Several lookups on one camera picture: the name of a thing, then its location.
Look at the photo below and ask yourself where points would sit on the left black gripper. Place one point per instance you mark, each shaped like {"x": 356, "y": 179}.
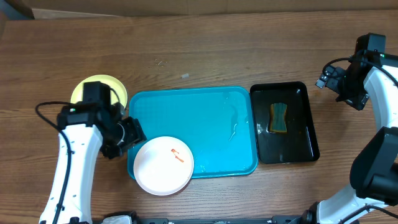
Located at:
{"x": 137, "y": 136}

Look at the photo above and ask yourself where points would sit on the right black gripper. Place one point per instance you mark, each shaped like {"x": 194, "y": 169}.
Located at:
{"x": 339, "y": 83}

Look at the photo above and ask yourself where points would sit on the yellow plate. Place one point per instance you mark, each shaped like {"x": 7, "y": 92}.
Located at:
{"x": 121, "y": 94}

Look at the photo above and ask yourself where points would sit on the white plate with stain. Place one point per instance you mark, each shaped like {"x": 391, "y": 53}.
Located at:
{"x": 163, "y": 166}

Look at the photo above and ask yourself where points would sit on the green yellow sponge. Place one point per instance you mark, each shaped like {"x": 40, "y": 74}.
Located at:
{"x": 277, "y": 118}

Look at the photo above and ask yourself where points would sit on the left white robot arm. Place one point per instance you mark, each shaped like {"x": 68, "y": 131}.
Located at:
{"x": 84, "y": 131}

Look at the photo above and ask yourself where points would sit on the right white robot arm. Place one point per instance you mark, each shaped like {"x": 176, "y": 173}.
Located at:
{"x": 373, "y": 175}

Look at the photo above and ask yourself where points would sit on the black water tray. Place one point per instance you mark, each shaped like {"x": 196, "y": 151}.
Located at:
{"x": 299, "y": 144}

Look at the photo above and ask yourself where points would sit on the teal plastic tray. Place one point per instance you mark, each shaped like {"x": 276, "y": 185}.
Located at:
{"x": 216, "y": 123}

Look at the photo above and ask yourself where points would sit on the brown cardboard panel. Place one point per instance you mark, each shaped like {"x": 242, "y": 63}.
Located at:
{"x": 196, "y": 7}

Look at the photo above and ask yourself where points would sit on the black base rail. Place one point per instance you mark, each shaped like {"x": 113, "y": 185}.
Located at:
{"x": 278, "y": 219}

